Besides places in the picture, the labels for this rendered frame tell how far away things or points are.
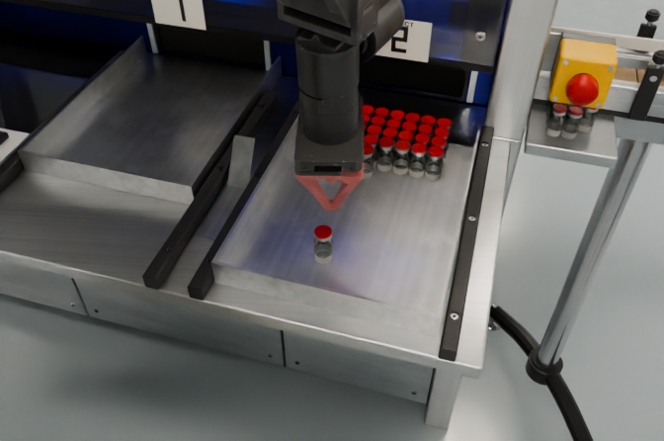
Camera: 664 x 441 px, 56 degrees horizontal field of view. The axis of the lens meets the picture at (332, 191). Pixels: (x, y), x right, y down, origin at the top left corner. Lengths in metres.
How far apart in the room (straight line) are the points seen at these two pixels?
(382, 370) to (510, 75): 0.81
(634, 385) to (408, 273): 1.18
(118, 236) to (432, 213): 0.40
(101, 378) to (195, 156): 0.99
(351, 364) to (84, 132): 0.82
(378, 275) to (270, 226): 0.16
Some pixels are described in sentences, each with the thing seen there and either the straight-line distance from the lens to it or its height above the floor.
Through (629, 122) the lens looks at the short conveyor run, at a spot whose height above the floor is 0.87.
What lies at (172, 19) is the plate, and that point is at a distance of 1.02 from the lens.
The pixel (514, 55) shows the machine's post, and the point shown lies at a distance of 0.89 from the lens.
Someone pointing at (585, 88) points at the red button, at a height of 1.01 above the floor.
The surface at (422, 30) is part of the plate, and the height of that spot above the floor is 1.04.
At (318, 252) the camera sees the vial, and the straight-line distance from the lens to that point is 0.73.
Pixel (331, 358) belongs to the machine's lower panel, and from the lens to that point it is 1.50.
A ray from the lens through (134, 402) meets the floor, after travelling 1.73.
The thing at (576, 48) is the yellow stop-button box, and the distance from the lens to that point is 0.91.
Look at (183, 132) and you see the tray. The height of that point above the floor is 0.88.
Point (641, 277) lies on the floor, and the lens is 2.10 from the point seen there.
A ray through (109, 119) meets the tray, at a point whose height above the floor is 0.88.
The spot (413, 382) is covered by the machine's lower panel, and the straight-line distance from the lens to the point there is 1.49.
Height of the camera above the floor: 1.45
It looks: 42 degrees down
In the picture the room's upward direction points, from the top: straight up
